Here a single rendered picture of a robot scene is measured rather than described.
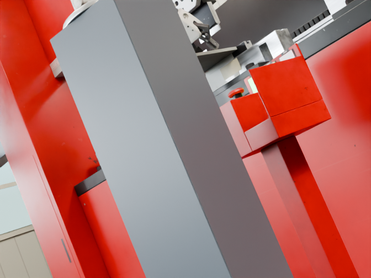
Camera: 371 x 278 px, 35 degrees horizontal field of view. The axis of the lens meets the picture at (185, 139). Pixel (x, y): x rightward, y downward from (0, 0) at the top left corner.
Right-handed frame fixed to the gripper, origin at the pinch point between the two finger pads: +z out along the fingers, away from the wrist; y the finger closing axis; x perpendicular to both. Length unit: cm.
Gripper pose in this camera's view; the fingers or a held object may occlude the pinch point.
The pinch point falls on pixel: (207, 49)
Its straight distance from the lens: 184.0
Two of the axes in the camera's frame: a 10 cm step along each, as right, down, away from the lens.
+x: -2.9, 7.5, -5.9
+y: -5.9, 3.5, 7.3
